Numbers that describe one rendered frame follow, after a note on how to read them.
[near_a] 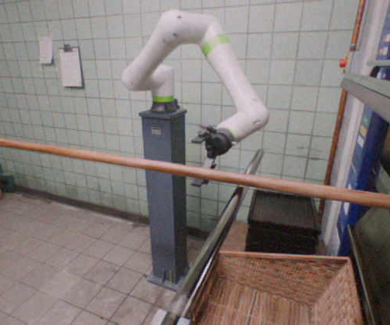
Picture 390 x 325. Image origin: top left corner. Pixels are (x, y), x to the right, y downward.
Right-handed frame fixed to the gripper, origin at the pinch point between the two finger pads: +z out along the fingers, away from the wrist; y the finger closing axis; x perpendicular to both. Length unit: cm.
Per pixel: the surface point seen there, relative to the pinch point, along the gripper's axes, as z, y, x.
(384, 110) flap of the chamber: 26, -23, -37
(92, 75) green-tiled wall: -111, -15, 139
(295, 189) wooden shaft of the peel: 9.5, -1.6, -28.0
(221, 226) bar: 26.5, 0.6, -15.7
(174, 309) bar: 46.1, 0.4, -15.5
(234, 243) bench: -43, 61, -4
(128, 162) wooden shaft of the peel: 9.6, -1.1, 17.2
